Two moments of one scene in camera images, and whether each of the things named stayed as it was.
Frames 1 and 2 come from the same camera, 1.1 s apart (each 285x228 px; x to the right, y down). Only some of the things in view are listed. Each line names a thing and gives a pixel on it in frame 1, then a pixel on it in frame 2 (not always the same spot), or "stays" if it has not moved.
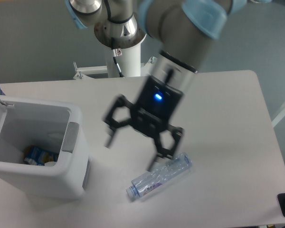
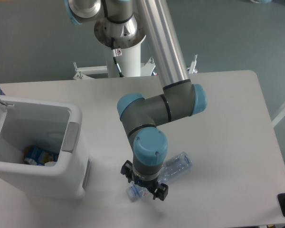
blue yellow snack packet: (35, 156) stays
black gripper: (158, 103) to (150, 185)
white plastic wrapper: (50, 164) stays
